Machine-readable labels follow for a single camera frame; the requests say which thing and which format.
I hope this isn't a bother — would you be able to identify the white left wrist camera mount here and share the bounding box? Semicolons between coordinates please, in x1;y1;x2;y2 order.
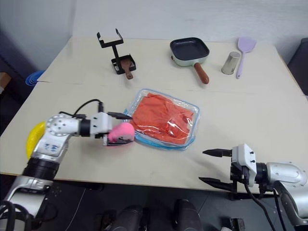
90;111;114;140

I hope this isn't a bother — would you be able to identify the blue round plate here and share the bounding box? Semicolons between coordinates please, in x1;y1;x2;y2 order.
25;69;46;88

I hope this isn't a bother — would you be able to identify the small black box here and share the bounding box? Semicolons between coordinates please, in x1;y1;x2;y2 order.
228;218;245;231

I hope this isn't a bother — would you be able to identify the dark rounded shape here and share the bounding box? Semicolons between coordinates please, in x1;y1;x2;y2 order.
112;204;150;231
174;199;205;231

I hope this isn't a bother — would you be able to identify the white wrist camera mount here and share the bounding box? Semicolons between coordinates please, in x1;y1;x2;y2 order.
90;111;114;140
231;143;258;188

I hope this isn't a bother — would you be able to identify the orange cloth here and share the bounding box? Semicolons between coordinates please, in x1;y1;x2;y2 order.
131;92;195;147

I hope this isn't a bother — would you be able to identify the silver metal cup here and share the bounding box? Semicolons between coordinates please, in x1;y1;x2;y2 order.
220;51;242;76

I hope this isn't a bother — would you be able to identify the brown wooden scoop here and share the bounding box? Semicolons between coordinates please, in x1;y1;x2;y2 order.
120;59;134;80

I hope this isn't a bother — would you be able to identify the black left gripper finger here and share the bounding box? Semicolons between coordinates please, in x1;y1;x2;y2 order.
107;111;133;120
107;140;133;147

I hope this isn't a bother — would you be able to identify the square pan with brown handle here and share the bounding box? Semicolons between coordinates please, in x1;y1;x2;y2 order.
169;37;210;85

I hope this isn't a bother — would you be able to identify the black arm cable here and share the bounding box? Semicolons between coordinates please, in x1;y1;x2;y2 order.
59;98;105;119
243;179;289;231

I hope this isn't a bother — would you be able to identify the clear plastic zip pouch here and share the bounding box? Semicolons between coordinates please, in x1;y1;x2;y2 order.
122;88;201;153

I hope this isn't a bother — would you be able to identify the black metal stand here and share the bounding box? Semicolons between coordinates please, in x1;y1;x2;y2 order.
97;28;137;76

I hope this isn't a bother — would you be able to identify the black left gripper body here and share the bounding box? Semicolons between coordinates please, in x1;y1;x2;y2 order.
95;132;110;147

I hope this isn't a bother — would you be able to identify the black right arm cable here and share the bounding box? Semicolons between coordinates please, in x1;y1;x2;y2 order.
243;179;289;231

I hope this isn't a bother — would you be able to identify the pink soft object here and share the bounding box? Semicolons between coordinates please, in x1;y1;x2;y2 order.
107;122;136;143

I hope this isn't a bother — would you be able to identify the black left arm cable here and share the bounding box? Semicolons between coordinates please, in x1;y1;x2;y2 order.
59;98;105;119

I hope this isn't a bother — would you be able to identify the purple spatula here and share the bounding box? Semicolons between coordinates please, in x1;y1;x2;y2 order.
235;36;257;80

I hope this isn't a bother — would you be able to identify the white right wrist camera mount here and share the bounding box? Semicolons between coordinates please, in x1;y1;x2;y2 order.
231;143;258;188

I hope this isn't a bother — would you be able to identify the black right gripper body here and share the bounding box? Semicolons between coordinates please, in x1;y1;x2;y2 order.
230;163;251;193

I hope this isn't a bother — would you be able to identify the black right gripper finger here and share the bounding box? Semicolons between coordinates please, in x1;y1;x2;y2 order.
202;148;233;158
198;177;235;193

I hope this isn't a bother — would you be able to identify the yellow round object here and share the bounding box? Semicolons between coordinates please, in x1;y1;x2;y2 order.
26;121;47;159

